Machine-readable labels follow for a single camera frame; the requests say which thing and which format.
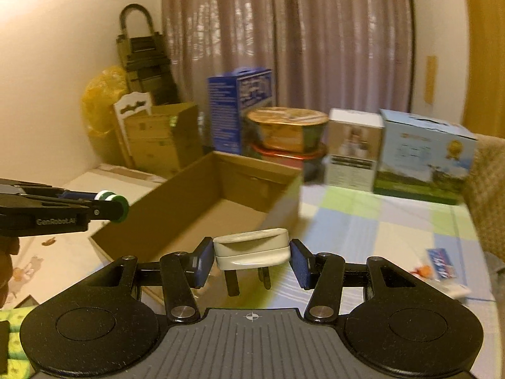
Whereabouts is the dark blue milk carton box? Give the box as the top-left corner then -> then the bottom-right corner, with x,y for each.
207,67 -> 274,156

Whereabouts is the white product box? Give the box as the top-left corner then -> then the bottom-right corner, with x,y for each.
325,109 -> 383,192

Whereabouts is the red instant noodle bowl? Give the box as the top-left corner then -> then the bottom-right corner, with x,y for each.
252,143 -> 327,182

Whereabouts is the blue tissue pack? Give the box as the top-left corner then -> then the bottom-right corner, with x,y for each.
426,248 -> 457,281

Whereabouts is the Doraemon toy figure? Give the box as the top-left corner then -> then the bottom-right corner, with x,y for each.
410,263 -> 434,280

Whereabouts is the tan shipping cardboard box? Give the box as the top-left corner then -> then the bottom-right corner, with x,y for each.
125,103 -> 204,179

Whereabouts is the black folding hand cart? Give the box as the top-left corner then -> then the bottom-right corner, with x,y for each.
116,3 -> 181,105

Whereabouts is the person's left hand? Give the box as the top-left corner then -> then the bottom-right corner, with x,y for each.
0,236 -> 20,307

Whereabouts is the white power adapter plug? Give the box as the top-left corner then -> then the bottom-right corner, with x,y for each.
213,228 -> 291,297

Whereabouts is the checkered table cloth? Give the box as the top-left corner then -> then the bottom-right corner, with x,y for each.
220,182 -> 496,379

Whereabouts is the pink sheer curtain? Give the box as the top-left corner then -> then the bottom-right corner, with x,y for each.
160,0 -> 415,135

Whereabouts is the white carved wooden board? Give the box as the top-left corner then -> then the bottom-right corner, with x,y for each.
111,92 -> 152,169

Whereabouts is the open brown cardboard box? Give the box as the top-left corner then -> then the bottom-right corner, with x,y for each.
92,152 -> 303,263

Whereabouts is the light blue milk box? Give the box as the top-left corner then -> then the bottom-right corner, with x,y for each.
373,110 -> 477,204

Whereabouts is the cream cartoon bed sheet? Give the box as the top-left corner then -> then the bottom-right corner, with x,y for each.
3,164 -> 165,310

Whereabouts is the yellow plastic bag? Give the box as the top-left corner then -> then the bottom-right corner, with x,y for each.
80,65 -> 128,165

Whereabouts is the quilted beige cushion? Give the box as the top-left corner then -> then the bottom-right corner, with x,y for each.
463,134 -> 505,260

